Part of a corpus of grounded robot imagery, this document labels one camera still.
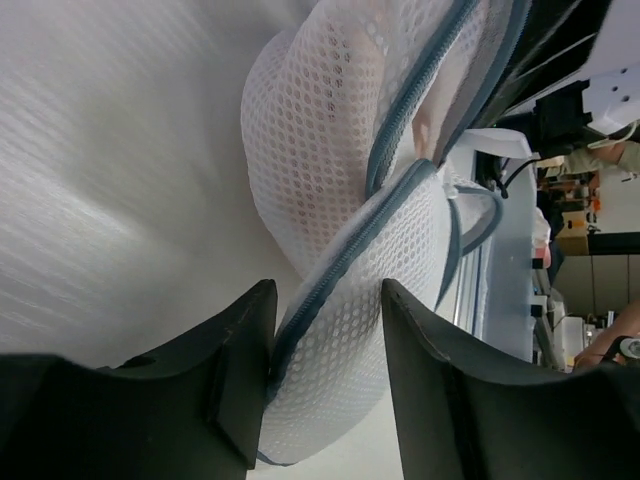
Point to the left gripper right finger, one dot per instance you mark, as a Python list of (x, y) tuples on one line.
[(466, 410)]

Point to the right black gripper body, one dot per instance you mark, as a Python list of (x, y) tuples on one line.
[(555, 43)]

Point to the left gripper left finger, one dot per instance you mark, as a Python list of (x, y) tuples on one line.
[(191, 408)]

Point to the pink beige bra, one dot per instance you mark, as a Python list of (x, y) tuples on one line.
[(421, 125)]

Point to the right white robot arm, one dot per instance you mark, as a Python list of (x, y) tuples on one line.
[(571, 81)]

